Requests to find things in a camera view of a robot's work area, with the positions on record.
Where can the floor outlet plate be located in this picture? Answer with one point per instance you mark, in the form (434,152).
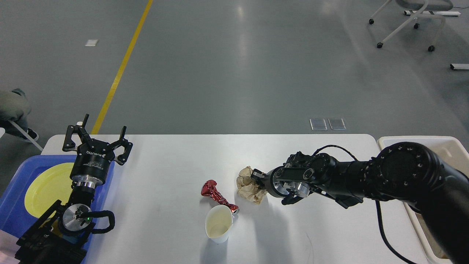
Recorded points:
(318,124)
(337,124)

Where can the left floor outlet plate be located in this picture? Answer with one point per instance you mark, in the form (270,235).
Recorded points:
(318,124)

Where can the white paper cup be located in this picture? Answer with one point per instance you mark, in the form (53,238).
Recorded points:
(218,223)

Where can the black white sneaker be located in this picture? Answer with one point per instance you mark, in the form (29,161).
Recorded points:
(32,134)

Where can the red foil wrapper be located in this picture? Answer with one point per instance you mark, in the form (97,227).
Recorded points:
(209,190)

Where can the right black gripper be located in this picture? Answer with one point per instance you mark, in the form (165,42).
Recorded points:
(276,187)

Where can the blue plastic tray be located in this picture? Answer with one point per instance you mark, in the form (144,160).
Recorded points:
(14,219)

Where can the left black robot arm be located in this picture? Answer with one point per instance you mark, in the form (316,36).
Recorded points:
(60,233)

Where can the white plastic bin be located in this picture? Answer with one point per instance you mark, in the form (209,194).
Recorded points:
(451,151)

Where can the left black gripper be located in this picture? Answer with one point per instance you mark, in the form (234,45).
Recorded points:
(91,165)

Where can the person leg in jeans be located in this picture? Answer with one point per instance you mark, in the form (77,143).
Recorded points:
(14,107)

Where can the brown paper ball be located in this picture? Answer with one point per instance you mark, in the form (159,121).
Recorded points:
(247,188)

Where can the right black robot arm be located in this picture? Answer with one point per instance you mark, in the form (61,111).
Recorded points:
(407,171)

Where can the office chair with castors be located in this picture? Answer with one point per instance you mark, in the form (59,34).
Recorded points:
(422,9)

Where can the white bar on floor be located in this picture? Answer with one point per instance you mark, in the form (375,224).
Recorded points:
(459,66)

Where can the right floor outlet plate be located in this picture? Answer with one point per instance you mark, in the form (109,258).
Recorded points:
(337,124)

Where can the yellow plastic plate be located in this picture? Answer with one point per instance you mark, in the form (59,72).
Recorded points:
(51,185)

